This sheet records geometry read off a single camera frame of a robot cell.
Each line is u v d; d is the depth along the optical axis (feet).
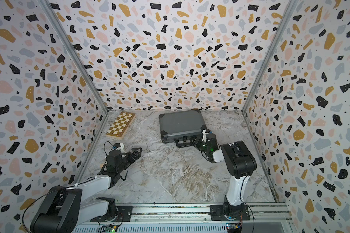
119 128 3.49
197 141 2.95
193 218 2.40
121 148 2.68
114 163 2.22
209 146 2.62
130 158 2.62
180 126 3.31
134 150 2.70
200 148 2.95
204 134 3.09
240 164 1.67
